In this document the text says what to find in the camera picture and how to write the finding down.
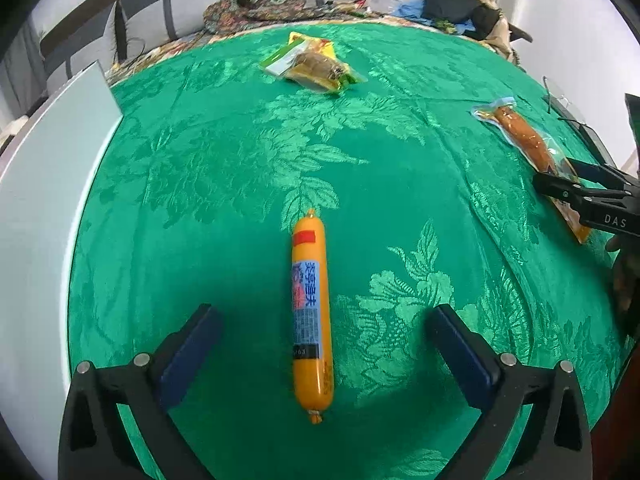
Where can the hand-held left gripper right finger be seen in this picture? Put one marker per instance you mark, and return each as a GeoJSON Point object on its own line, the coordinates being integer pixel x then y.
{"type": "Point", "coordinates": [462, 355]}

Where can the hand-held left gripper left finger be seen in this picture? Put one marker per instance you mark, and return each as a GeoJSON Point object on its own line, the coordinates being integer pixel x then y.
{"type": "Point", "coordinates": [192, 355]}

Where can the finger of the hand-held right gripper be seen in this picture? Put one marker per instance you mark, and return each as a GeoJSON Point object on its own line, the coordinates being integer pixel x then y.
{"type": "Point", "coordinates": [605, 176]}
{"type": "Point", "coordinates": [560, 187]}

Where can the clear packet with orange sausage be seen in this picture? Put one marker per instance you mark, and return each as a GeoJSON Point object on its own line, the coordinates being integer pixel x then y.
{"type": "Point", "coordinates": [520, 130]}

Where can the orange sausage with blue label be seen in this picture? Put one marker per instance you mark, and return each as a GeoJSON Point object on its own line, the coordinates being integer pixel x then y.
{"type": "Point", "coordinates": [310, 310]}

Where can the white foam box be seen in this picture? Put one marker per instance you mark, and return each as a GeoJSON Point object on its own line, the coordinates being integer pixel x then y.
{"type": "Point", "coordinates": [40, 210]}

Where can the person's right hand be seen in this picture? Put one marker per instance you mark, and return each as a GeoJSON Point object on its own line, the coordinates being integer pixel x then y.
{"type": "Point", "coordinates": [627, 280]}

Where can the green patterned tablecloth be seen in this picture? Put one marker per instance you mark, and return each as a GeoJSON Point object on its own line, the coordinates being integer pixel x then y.
{"type": "Point", "coordinates": [400, 160]}

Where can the black garment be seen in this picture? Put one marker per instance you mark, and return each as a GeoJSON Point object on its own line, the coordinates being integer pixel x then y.
{"type": "Point", "coordinates": [450, 2]}

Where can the blue cloth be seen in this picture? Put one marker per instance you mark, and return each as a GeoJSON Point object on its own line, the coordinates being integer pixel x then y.
{"type": "Point", "coordinates": [410, 10]}

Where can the yellow green snack packet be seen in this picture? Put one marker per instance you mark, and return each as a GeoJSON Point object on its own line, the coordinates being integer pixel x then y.
{"type": "Point", "coordinates": [310, 65]}

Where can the floral patterned blanket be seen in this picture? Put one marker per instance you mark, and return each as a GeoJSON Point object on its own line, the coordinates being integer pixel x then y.
{"type": "Point", "coordinates": [165, 52]}

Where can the grey padded sofa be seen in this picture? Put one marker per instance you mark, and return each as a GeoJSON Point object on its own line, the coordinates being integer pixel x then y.
{"type": "Point", "coordinates": [150, 5]}

